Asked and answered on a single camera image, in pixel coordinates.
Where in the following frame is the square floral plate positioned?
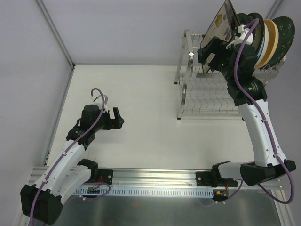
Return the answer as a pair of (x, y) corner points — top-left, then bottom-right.
(198, 0), (240, 73)
(225, 0), (240, 31)

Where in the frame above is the blue bear plate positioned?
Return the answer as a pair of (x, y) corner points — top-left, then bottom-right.
(256, 37), (268, 64)

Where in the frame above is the brown rimmed cream plate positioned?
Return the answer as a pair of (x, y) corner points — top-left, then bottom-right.
(248, 12), (265, 54)

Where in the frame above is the cream bear plate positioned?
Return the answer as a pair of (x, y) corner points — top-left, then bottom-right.
(254, 20), (271, 69)

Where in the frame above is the yellow bear plate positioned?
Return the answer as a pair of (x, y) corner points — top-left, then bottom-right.
(254, 19), (279, 69)

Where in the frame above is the grey reindeer plate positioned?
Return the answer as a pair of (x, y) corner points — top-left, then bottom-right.
(237, 13), (253, 25)

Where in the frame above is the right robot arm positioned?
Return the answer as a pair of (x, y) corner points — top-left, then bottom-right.
(198, 37), (296, 186)

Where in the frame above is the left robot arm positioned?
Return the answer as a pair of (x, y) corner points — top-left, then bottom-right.
(20, 104), (124, 225)

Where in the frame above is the metal dish rack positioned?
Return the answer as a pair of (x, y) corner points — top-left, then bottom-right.
(174, 29), (287, 121)

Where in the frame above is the dark green floral plate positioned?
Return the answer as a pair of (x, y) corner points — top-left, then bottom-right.
(267, 16), (295, 68)

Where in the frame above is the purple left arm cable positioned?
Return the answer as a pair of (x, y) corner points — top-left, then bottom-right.
(29, 88), (111, 226)

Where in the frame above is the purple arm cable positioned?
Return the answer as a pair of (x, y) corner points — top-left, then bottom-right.
(199, 18), (296, 208)
(29, 88), (111, 226)

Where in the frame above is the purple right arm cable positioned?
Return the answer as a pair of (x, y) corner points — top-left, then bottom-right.
(199, 18), (296, 208)

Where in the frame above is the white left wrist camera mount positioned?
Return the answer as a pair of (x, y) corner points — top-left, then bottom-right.
(91, 94), (110, 114)

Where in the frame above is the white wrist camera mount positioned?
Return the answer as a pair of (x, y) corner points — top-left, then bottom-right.
(226, 25), (253, 49)
(91, 94), (110, 114)

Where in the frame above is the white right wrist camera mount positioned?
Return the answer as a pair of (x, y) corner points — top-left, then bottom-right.
(226, 25), (253, 49)

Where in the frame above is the aluminium frame post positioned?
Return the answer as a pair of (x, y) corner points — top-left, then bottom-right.
(35, 0), (76, 69)

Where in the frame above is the aluminium mounting rail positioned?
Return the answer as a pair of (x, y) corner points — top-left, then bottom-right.
(28, 166), (284, 190)

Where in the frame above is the white slotted cable duct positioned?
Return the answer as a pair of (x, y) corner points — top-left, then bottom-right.
(73, 186), (214, 199)

